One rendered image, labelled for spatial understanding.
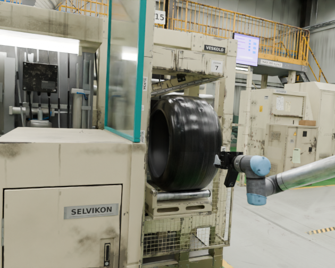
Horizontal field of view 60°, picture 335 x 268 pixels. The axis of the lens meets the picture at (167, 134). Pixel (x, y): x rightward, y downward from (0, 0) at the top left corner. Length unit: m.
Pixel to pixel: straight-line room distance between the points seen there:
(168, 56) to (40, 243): 1.40
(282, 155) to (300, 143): 0.47
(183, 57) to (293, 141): 4.51
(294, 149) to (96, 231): 5.60
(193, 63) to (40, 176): 1.41
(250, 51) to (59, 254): 5.29
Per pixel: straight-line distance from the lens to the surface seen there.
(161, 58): 1.91
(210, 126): 1.54
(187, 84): 2.11
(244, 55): 5.71
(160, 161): 1.97
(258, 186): 1.18
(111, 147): 0.83
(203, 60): 2.03
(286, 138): 6.06
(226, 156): 1.32
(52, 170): 0.83
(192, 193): 1.68
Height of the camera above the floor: 1.36
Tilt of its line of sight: 4 degrees down
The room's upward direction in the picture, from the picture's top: 3 degrees clockwise
